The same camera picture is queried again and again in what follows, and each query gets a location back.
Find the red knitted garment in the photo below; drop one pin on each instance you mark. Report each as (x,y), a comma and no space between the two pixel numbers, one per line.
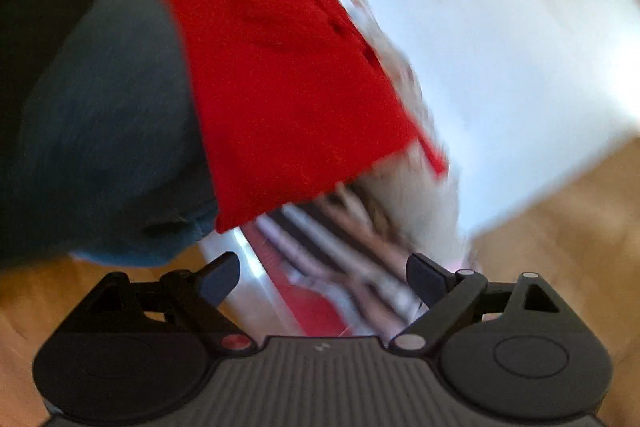
(291,101)

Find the cream lace-edged blanket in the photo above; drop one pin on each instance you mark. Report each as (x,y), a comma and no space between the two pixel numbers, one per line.
(423,209)

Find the striped brown white blanket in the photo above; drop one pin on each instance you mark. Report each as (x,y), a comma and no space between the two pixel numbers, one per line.
(339,264)

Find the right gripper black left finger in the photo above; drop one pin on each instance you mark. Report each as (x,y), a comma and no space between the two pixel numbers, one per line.
(218,278)

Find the blue jeans leg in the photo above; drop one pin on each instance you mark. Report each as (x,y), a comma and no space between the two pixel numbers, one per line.
(108,164)

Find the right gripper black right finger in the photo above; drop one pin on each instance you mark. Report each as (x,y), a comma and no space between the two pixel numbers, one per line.
(428,280)

